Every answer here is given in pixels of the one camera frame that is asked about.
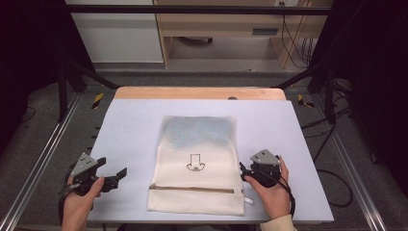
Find aluminium floor rail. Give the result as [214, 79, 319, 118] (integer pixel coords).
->
[311, 93, 388, 231]
[0, 91, 82, 231]

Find yellow black tape marker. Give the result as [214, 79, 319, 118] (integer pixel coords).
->
[296, 93, 316, 109]
[90, 92, 106, 111]

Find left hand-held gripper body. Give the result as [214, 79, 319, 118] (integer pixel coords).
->
[70, 152, 121, 196]

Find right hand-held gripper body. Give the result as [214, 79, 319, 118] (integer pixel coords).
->
[249, 148, 283, 189]

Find black hanging desk cables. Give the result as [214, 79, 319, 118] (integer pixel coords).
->
[280, 1, 315, 69]

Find white mesh laundry bag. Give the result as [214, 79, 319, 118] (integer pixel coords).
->
[147, 115, 254, 217]

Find white foam mat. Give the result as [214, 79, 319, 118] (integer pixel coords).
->
[87, 98, 335, 225]

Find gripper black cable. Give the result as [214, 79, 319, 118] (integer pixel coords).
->
[57, 165, 82, 226]
[256, 167, 296, 219]

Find white cabinet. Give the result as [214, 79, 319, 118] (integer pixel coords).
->
[64, 0, 165, 64]

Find person's left hand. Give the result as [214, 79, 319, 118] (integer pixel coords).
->
[61, 176, 106, 226]

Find black horizontal frame bar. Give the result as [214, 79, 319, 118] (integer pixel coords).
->
[65, 5, 333, 15]

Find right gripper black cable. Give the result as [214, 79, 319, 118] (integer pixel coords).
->
[256, 167, 296, 219]

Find wooden table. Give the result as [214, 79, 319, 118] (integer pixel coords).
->
[114, 86, 287, 101]

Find black floor cable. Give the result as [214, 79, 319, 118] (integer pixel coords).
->
[300, 107, 354, 209]

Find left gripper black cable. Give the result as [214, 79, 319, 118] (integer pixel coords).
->
[57, 165, 82, 226]

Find black metal frame stand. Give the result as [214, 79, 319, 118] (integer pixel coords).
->
[57, 57, 120, 123]
[274, 61, 339, 125]

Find dark curtain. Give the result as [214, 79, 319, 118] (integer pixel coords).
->
[0, 0, 94, 155]
[309, 0, 408, 196]

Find person's right hand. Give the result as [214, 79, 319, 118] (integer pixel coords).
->
[244, 155, 292, 221]

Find light wooden desk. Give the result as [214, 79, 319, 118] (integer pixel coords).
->
[153, 0, 334, 69]

